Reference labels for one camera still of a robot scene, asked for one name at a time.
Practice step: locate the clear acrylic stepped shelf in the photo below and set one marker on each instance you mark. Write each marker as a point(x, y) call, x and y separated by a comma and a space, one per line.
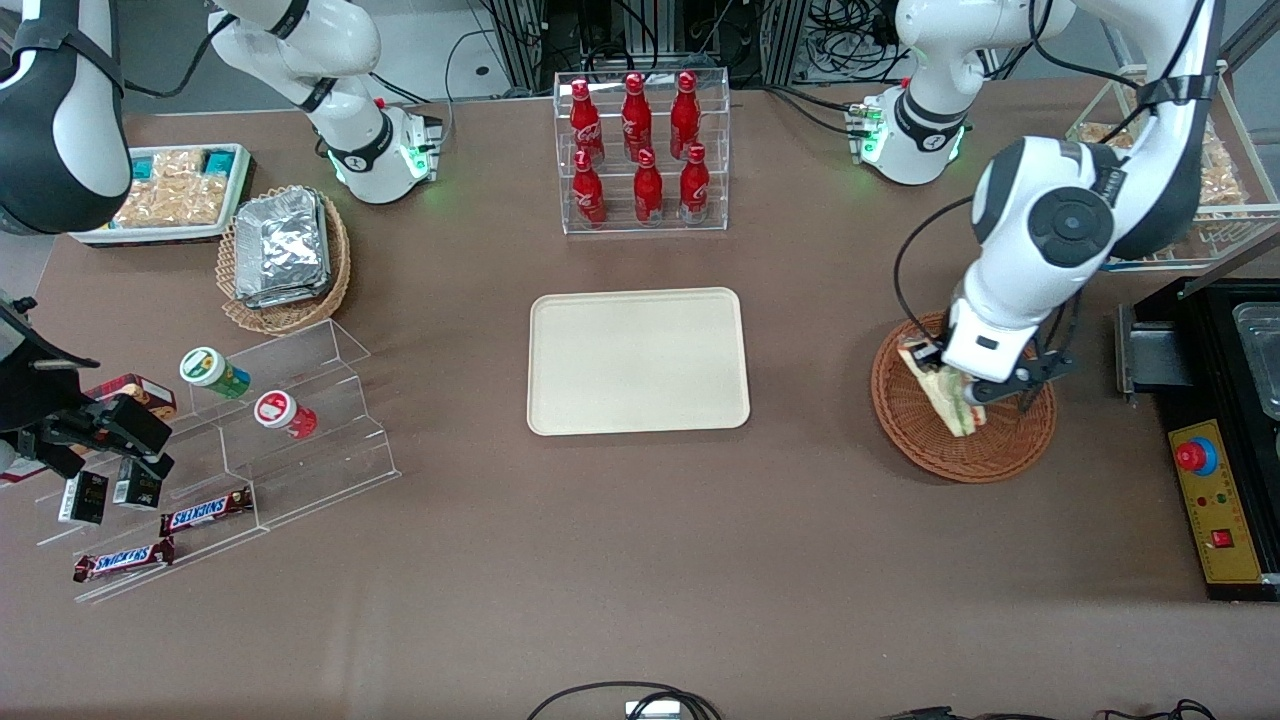
point(320, 440)

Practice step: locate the red brown chocolate box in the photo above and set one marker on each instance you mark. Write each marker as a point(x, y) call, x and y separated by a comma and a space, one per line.
point(145, 392)

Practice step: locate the brown round wicker basket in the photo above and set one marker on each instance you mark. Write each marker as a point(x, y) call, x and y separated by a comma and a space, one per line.
point(910, 430)

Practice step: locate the silver foil packet stack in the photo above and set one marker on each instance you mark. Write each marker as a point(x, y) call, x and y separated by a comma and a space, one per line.
point(282, 248)

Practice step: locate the steel pan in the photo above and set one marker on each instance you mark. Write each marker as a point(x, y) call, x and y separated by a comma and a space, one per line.
point(1260, 350)

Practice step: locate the red cola bottle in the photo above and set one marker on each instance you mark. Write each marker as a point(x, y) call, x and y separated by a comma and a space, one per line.
point(685, 112)
point(637, 115)
point(589, 195)
point(648, 190)
point(586, 120)
point(694, 188)

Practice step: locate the clear bag of crackers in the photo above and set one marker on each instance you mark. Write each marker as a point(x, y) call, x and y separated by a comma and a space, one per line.
point(1105, 133)
point(1222, 175)

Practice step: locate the beige plastic tray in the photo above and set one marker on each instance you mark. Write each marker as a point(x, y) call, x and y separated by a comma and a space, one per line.
point(637, 362)

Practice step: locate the triangle sandwich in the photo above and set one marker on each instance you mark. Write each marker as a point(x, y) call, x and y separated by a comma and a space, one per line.
point(948, 400)

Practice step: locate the black machine housing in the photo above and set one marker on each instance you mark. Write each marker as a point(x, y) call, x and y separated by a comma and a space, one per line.
point(1200, 400)

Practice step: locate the red lid snack cup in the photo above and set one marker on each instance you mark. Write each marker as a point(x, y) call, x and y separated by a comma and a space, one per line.
point(278, 411)

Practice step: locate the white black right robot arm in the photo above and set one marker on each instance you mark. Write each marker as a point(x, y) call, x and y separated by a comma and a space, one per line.
point(60, 110)

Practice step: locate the red emergency stop button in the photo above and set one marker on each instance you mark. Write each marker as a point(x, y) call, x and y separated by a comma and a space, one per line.
point(1193, 456)

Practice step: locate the small black box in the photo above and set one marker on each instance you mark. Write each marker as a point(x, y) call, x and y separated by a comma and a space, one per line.
point(136, 488)
point(83, 498)

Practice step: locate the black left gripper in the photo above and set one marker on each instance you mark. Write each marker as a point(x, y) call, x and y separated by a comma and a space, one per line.
point(928, 352)

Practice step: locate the green lid snack cup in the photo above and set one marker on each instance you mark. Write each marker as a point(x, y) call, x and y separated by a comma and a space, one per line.
point(208, 368)

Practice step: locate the clear bagged nut snacks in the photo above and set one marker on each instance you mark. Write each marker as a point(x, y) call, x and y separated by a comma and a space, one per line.
point(175, 195)

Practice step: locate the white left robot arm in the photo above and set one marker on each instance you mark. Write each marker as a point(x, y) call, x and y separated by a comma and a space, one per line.
point(1060, 220)

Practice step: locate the grey metal bracket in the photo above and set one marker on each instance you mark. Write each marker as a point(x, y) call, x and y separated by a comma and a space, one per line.
point(1150, 360)

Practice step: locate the brown snickers bar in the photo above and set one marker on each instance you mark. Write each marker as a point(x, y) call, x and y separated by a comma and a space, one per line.
point(205, 512)
point(122, 561)

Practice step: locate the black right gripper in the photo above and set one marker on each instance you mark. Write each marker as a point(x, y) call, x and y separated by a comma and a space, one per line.
point(30, 395)

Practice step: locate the light tan wicker basket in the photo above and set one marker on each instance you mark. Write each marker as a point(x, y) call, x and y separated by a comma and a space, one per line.
point(290, 318)

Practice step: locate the white snack tray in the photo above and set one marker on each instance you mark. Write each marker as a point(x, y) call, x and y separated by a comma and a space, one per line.
point(150, 234)

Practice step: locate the clear acrylic bottle rack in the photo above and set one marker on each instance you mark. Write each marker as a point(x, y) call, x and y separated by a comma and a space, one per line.
point(715, 150)

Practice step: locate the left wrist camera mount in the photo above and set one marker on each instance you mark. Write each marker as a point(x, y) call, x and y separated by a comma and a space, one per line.
point(1040, 375)

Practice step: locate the yellow control panel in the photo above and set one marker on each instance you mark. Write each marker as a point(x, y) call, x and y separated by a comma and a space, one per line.
point(1225, 510)

